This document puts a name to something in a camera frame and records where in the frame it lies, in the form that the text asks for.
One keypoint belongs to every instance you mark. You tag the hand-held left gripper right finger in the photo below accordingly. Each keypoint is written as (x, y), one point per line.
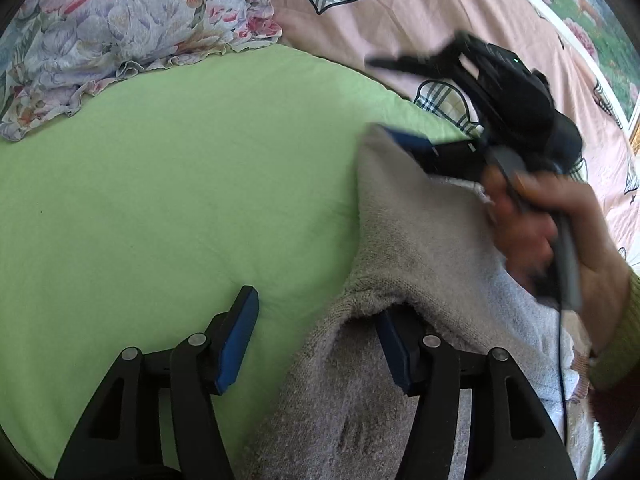
(395, 355)

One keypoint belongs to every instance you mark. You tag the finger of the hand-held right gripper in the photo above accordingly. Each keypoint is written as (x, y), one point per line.
(410, 141)
(415, 65)

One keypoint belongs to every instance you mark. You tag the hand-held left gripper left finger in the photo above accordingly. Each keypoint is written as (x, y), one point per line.
(235, 345)

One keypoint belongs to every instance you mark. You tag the grey knit sweater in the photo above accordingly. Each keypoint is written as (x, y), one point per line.
(415, 240)

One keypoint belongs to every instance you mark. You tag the person's right forearm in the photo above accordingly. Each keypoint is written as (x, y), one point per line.
(620, 340)

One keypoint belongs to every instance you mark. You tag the person's right hand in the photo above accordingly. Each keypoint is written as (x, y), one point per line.
(595, 245)

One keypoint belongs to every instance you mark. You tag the pink quilt with plaid hearts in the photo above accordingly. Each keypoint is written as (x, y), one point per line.
(425, 15)

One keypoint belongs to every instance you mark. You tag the green bed sheet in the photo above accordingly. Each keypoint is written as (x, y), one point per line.
(150, 185)

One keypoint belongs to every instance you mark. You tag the floral ruffled pillow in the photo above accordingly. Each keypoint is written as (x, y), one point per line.
(125, 20)

